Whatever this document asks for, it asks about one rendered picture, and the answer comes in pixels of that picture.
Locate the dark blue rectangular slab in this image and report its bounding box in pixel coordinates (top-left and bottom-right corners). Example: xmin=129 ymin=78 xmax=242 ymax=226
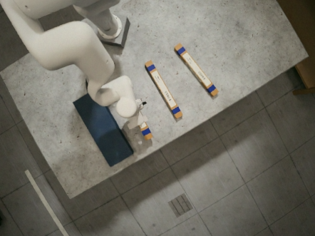
xmin=73 ymin=93 xmax=134 ymax=167

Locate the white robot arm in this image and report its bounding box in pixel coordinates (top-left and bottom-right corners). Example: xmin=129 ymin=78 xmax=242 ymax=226
xmin=0 ymin=0 xmax=148 ymax=129

